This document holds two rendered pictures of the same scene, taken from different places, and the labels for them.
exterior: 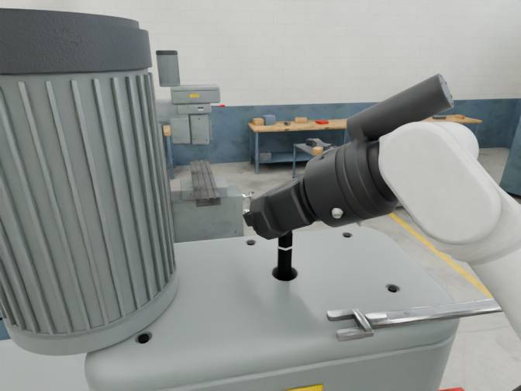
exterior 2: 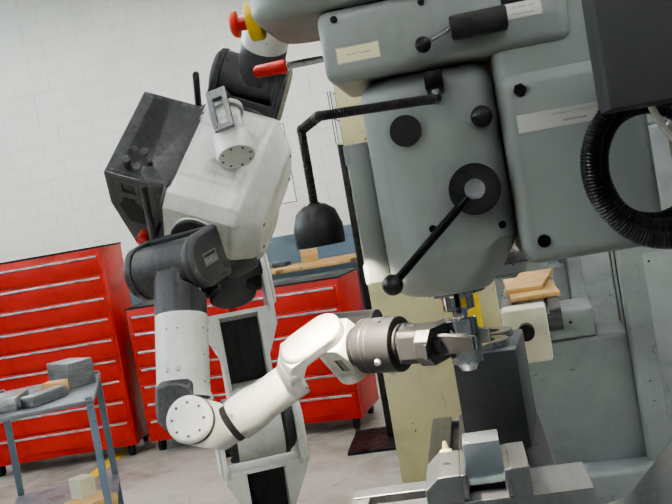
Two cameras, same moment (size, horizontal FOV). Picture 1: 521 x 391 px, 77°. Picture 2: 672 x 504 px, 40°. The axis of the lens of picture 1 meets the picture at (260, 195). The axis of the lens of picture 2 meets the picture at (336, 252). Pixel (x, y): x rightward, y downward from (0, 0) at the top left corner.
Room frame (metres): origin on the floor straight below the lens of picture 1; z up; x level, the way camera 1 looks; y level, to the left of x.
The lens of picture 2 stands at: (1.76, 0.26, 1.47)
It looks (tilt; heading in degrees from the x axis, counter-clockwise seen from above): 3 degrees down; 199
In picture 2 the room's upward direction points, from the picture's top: 10 degrees counter-clockwise
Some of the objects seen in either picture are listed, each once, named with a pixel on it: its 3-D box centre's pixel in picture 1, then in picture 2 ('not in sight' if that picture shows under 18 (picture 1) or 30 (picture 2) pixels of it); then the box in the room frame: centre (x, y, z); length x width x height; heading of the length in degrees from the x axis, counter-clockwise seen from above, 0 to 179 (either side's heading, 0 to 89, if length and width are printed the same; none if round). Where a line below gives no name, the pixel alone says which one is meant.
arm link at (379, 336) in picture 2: not in sight; (411, 344); (0.37, -0.12, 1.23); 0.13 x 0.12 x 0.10; 166
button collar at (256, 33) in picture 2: not in sight; (255, 20); (0.44, -0.26, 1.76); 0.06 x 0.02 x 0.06; 11
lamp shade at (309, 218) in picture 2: not in sight; (317, 224); (0.49, -0.20, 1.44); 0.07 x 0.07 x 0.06
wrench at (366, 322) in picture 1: (429, 313); not in sight; (0.31, -0.20, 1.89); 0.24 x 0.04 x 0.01; 99
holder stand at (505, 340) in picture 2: not in sight; (495, 384); (-0.05, -0.08, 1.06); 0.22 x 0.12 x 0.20; 4
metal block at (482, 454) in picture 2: not in sight; (483, 456); (0.46, -0.02, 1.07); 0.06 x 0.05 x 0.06; 11
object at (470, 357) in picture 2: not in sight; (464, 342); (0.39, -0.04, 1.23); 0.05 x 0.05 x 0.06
